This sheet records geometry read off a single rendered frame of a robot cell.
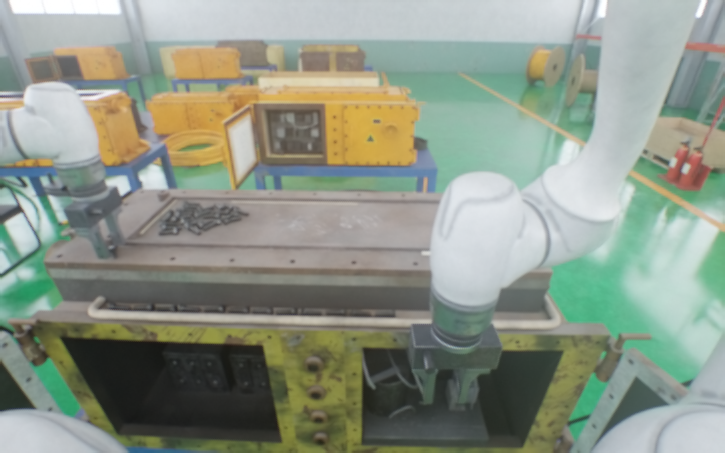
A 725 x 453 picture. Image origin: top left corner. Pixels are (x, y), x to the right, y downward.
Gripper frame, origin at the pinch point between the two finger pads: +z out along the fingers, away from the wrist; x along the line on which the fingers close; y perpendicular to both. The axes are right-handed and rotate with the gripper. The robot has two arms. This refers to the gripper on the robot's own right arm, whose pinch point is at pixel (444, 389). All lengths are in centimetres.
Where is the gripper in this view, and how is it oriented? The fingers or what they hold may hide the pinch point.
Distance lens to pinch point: 68.4
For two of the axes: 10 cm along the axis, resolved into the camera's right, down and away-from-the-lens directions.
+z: -0.1, 8.7, 5.0
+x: 10.0, 0.1, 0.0
